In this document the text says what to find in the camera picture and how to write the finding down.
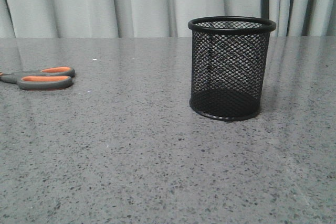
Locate grey and orange scissors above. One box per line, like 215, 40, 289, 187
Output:
1, 66, 75, 90

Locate black mesh pen cup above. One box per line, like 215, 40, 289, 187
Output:
188, 16, 276, 122

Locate grey pleated curtain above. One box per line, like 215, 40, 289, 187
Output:
1, 0, 335, 38

